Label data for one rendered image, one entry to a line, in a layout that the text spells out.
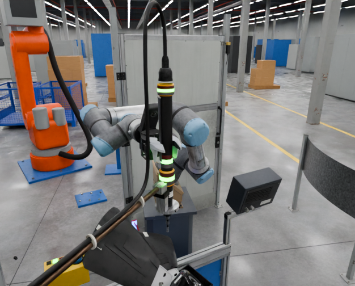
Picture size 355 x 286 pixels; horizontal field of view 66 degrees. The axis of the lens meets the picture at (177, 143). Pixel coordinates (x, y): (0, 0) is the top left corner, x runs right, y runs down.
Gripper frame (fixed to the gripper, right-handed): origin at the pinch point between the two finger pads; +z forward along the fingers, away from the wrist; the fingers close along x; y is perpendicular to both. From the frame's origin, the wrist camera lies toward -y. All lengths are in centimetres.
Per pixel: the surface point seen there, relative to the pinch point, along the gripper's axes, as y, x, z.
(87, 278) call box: 66, 22, -34
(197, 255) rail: 80, -34, -37
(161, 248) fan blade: 48, -4, -17
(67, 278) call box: 63, 30, -34
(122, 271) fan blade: 32.1, 16.3, 3.3
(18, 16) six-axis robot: -58, 31, -387
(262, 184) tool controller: 44, -69, -32
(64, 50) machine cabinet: 0, -93, -1061
